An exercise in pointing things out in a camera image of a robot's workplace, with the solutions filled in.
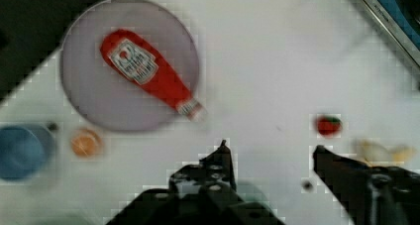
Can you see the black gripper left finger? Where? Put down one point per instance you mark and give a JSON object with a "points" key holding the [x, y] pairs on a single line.
{"points": [[201, 194]]}

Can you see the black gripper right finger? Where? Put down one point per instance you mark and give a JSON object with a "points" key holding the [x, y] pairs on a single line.
{"points": [[370, 195]]}

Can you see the red plush ketchup bottle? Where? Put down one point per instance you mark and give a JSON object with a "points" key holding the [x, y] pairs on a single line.
{"points": [[142, 64]]}

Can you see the grey round plate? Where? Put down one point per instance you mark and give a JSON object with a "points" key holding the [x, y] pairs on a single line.
{"points": [[98, 92]]}

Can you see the peeled banana toy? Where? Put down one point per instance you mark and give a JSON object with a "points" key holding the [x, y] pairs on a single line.
{"points": [[377, 155]]}

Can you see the red strawberry toy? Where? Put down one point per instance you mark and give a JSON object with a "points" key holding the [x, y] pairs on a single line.
{"points": [[328, 126]]}

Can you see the orange slice toy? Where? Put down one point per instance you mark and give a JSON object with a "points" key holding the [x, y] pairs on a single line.
{"points": [[86, 143]]}

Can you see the blue cup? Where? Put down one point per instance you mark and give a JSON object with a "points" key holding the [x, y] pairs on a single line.
{"points": [[24, 150]]}

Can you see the toaster oven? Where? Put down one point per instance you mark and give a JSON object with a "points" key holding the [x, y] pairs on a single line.
{"points": [[399, 20]]}

